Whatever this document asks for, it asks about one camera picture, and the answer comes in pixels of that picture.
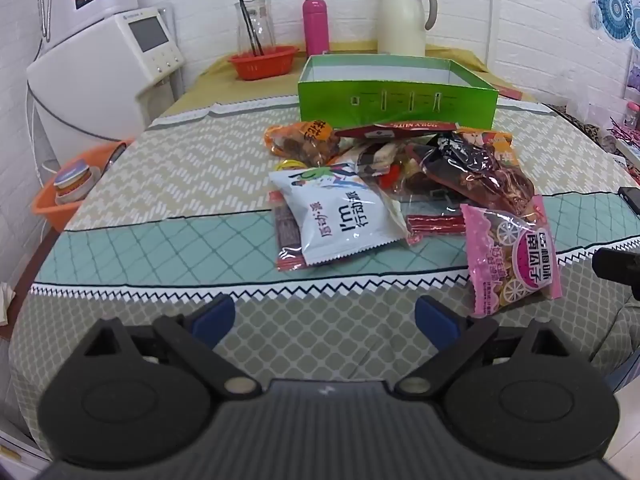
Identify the black straw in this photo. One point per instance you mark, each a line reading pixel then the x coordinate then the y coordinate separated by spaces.
pixel 251 31

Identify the white blue snack bag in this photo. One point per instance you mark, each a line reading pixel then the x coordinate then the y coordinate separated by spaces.
pixel 337 213

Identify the blue wall decoration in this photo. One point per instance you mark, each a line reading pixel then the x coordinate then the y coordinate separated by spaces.
pixel 618 19

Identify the pink thermos bottle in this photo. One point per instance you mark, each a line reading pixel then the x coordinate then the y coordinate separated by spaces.
pixel 316 27

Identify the orange candy bag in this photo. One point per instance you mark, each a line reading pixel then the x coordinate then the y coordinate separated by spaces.
pixel 312 143

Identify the red envelope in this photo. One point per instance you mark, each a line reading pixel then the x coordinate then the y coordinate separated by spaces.
pixel 509 93

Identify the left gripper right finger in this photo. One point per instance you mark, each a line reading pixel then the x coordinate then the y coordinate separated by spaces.
pixel 459 342

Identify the red nuts packet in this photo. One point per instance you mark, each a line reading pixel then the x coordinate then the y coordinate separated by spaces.
pixel 396 130

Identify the pink snack bag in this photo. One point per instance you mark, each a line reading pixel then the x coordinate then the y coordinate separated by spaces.
pixel 510 257

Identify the yellow jelly cup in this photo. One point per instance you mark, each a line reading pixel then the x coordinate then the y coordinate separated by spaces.
pixel 290 164

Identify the wafer biscuit pack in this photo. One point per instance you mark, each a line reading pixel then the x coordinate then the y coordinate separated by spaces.
pixel 376 158

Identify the orange plastic basin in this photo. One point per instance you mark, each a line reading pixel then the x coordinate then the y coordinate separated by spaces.
pixel 59 215

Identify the red sausage pack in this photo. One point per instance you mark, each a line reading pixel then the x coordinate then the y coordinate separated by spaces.
pixel 421 225

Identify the jar in basin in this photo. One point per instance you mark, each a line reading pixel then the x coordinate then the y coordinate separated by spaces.
pixel 73 183

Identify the yellow cloth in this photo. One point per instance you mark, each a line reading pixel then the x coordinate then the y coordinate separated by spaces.
pixel 220 83

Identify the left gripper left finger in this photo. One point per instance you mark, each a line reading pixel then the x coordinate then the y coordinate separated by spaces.
pixel 190 341

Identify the patterned tablecloth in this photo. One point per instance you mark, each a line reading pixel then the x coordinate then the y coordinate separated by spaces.
pixel 184 216

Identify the red plastic basket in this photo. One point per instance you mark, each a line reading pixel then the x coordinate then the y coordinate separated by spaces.
pixel 276 61

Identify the cream thermos jug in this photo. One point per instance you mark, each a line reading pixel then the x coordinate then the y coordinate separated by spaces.
pixel 403 24

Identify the green cardboard box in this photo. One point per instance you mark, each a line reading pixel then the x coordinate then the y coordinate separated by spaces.
pixel 351 90

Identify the dark red strip snack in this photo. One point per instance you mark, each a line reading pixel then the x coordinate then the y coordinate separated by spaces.
pixel 290 256

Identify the dark dried meat bag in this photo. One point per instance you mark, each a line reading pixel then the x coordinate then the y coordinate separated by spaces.
pixel 473 171

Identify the white water dispenser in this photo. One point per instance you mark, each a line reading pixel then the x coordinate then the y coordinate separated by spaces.
pixel 111 80

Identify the glass carafe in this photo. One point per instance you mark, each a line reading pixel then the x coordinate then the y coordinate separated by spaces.
pixel 259 13

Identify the black phone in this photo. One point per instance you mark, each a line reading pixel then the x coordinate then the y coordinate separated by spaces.
pixel 630 195

